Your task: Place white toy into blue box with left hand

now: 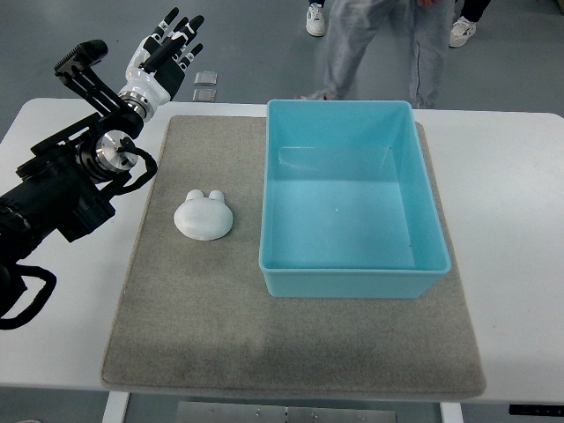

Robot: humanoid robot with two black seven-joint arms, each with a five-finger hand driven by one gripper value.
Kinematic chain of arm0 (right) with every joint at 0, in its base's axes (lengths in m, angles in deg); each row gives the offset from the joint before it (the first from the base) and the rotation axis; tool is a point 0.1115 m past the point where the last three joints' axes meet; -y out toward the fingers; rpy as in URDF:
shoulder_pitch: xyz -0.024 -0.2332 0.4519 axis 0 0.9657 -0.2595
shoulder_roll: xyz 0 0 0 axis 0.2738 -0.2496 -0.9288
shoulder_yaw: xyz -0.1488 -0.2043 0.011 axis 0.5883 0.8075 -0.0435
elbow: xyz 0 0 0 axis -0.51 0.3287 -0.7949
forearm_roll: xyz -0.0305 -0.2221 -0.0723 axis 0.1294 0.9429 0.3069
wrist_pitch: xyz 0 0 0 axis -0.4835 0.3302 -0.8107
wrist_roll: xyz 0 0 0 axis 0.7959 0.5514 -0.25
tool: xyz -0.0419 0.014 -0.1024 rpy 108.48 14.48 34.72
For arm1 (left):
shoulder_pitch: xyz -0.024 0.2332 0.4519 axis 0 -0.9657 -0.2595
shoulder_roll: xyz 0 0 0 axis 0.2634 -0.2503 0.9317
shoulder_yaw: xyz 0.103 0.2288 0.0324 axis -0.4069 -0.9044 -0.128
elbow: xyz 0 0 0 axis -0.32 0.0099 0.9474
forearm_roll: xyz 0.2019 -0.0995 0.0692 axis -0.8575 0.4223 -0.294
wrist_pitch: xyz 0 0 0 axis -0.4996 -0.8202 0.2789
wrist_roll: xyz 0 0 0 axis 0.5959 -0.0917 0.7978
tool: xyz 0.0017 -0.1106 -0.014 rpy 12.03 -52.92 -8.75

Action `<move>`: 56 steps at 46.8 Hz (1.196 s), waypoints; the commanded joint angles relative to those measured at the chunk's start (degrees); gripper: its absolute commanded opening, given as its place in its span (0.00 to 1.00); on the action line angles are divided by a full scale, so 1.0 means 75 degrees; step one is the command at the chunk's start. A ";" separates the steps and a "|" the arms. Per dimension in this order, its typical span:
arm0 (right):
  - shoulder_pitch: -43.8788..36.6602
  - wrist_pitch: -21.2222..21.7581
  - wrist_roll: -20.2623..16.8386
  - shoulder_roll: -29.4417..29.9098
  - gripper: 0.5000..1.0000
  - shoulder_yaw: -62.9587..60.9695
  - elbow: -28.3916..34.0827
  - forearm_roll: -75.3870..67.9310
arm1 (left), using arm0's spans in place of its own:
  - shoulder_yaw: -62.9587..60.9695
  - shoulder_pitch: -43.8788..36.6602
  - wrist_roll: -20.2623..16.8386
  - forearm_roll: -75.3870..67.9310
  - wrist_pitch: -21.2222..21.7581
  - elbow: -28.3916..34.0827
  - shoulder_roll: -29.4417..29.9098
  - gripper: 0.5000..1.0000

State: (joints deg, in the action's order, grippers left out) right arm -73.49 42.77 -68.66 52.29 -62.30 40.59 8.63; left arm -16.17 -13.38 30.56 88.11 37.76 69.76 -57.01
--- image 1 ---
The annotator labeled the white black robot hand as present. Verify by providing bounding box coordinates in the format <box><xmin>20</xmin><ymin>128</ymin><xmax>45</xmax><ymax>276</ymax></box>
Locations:
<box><xmin>119</xmin><ymin>7</ymin><xmax>204</xmax><ymax>110</ymax></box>

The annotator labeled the white bunny toy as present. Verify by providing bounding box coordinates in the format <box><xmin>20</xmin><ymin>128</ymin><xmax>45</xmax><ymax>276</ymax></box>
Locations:
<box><xmin>174</xmin><ymin>189</ymin><xmax>234</xmax><ymax>241</ymax></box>

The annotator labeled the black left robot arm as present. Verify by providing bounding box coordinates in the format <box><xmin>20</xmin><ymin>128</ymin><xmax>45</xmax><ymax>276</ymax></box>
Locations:
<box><xmin>1</xmin><ymin>40</ymin><xmax>158</xmax><ymax>330</ymax></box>

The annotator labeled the blue plastic box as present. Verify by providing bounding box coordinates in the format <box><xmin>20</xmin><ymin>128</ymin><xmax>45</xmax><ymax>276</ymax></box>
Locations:
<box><xmin>259</xmin><ymin>100</ymin><xmax>451</xmax><ymax>299</ymax></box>

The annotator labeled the upper floor socket plate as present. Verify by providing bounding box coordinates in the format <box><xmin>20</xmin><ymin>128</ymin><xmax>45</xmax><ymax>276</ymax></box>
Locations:
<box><xmin>194</xmin><ymin>70</ymin><xmax>218</xmax><ymax>86</ymax></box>

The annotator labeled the floor socket plate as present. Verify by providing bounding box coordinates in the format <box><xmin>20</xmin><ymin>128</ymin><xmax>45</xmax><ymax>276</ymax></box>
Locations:
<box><xmin>194</xmin><ymin>70</ymin><xmax>218</xmax><ymax>86</ymax></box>
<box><xmin>192</xmin><ymin>88</ymin><xmax>217</xmax><ymax>102</ymax></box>

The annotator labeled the lower floor socket plate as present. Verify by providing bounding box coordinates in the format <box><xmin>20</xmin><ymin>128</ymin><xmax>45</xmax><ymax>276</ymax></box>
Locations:
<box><xmin>192</xmin><ymin>88</ymin><xmax>217</xmax><ymax>102</ymax></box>

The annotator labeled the white sneaker far left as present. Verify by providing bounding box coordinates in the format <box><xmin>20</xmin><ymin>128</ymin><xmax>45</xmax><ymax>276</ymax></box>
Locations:
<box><xmin>305</xmin><ymin>1</ymin><xmax>325</xmax><ymax>37</ymax></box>

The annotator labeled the white sneaker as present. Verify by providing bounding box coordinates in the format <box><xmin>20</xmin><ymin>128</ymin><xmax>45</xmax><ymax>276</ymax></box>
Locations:
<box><xmin>305</xmin><ymin>1</ymin><xmax>325</xmax><ymax>37</ymax></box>
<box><xmin>449</xmin><ymin>17</ymin><xmax>477</xmax><ymax>48</ymax></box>

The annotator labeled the person in grey trousers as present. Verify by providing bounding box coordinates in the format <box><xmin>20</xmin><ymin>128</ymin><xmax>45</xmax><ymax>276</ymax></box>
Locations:
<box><xmin>296</xmin><ymin>1</ymin><xmax>455</xmax><ymax>109</ymax></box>

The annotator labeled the grey felt mat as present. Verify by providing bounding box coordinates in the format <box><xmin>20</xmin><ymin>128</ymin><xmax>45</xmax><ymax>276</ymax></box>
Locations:
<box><xmin>101</xmin><ymin>116</ymin><xmax>486</xmax><ymax>400</ymax></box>

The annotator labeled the white sneaker right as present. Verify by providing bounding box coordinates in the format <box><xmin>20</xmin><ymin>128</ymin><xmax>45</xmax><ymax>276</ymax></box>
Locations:
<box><xmin>449</xmin><ymin>17</ymin><xmax>477</xmax><ymax>48</ymax></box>

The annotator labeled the metal plate under table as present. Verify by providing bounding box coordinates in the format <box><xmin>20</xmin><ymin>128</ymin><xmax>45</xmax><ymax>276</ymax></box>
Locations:
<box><xmin>175</xmin><ymin>401</ymin><xmax>397</xmax><ymax>423</ymax></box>

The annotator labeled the left white table leg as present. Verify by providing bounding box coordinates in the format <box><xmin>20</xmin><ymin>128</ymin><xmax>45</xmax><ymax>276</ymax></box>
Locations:
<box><xmin>101</xmin><ymin>391</ymin><xmax>130</xmax><ymax>423</ymax></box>

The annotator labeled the white table leg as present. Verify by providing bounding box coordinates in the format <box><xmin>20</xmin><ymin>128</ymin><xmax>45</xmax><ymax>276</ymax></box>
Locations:
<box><xmin>440</xmin><ymin>402</ymin><xmax>464</xmax><ymax>423</ymax></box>
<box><xmin>101</xmin><ymin>391</ymin><xmax>130</xmax><ymax>423</ymax></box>

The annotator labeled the right white table leg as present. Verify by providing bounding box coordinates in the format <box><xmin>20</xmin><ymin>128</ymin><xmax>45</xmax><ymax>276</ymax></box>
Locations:
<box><xmin>440</xmin><ymin>402</ymin><xmax>464</xmax><ymax>423</ymax></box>

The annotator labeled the black label under table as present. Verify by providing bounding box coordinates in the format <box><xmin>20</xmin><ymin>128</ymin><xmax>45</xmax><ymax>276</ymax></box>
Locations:
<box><xmin>508</xmin><ymin>404</ymin><xmax>564</xmax><ymax>418</ymax></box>

